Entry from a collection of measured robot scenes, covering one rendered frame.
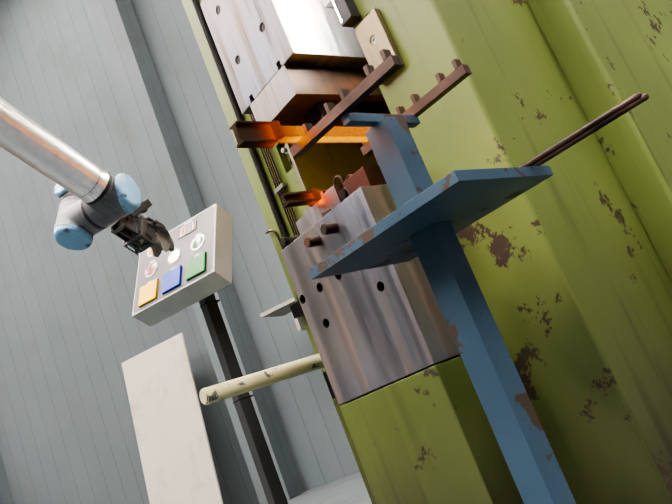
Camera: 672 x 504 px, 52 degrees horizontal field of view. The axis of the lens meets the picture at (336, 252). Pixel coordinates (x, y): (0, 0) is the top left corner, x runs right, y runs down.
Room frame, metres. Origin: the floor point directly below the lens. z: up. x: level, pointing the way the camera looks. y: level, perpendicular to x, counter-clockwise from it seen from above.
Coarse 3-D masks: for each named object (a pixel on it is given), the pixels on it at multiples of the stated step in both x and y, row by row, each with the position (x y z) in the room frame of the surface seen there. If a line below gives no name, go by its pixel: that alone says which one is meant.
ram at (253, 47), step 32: (224, 0) 1.80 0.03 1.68; (256, 0) 1.70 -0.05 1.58; (288, 0) 1.70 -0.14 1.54; (320, 0) 1.79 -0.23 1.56; (224, 32) 1.84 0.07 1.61; (256, 32) 1.74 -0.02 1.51; (288, 32) 1.67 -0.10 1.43; (320, 32) 1.75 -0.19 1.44; (352, 32) 1.84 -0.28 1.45; (224, 64) 1.88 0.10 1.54; (256, 64) 1.78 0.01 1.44; (288, 64) 1.71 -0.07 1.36; (320, 64) 1.78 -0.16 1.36; (352, 64) 1.85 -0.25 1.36; (256, 96) 1.82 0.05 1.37
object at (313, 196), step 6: (288, 192) 1.68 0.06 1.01; (294, 192) 1.69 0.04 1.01; (300, 192) 1.71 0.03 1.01; (306, 192) 1.72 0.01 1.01; (312, 192) 1.73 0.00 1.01; (318, 192) 1.73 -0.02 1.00; (282, 198) 1.69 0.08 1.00; (288, 198) 1.69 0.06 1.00; (294, 198) 1.70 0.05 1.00; (300, 198) 1.71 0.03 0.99; (306, 198) 1.72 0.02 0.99; (312, 198) 1.73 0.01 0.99; (318, 198) 1.73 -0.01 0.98; (288, 204) 1.68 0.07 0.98; (294, 204) 1.70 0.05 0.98; (300, 204) 1.72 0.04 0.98; (306, 204) 1.74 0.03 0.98; (312, 204) 1.75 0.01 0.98
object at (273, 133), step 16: (240, 128) 1.19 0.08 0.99; (256, 128) 1.21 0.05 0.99; (272, 128) 1.23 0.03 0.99; (288, 128) 1.26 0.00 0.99; (336, 128) 1.35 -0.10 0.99; (352, 128) 1.38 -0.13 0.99; (368, 128) 1.42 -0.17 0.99; (240, 144) 1.18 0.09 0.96; (256, 144) 1.21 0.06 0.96; (272, 144) 1.24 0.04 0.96
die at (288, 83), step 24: (288, 72) 1.70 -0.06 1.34; (312, 72) 1.76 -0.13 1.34; (336, 72) 1.82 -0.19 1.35; (360, 72) 1.89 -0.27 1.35; (264, 96) 1.79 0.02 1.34; (288, 96) 1.72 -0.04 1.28; (312, 96) 1.75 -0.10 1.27; (336, 96) 1.81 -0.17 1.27; (264, 120) 1.82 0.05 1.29; (288, 120) 1.84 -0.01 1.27
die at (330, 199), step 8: (328, 192) 1.72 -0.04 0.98; (336, 192) 1.70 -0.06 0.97; (320, 200) 1.75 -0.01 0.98; (328, 200) 1.73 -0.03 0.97; (336, 200) 1.71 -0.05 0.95; (312, 208) 1.78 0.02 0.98; (320, 208) 1.76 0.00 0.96; (328, 208) 1.74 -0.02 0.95; (304, 216) 1.81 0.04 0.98; (312, 216) 1.79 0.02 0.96; (320, 216) 1.77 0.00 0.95; (296, 224) 1.85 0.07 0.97; (304, 224) 1.82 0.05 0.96; (312, 224) 1.80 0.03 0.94
